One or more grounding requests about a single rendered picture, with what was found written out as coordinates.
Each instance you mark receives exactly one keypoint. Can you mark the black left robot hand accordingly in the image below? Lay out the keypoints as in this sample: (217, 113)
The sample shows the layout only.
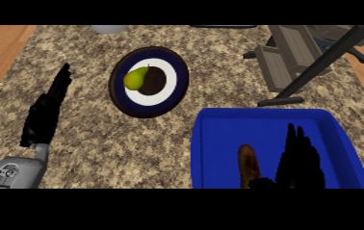
(45, 112)

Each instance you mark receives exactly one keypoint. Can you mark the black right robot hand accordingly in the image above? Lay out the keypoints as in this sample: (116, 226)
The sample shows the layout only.
(298, 163)

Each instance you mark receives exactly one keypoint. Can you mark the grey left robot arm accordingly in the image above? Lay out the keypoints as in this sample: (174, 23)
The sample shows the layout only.
(26, 169)

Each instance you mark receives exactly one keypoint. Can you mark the blue plastic tray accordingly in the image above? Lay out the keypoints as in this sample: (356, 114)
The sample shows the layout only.
(227, 137)

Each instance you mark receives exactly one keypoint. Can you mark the grey tiered basket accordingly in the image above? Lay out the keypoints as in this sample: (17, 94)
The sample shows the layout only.
(294, 57)

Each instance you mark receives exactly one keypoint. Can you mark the green pear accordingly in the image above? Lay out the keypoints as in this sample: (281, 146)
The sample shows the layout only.
(136, 78)

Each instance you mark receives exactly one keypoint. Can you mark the blue and white round plate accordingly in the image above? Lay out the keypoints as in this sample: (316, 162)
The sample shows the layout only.
(150, 82)

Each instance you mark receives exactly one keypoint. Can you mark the pale grey round container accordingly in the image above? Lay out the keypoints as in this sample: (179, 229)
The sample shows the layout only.
(109, 28)

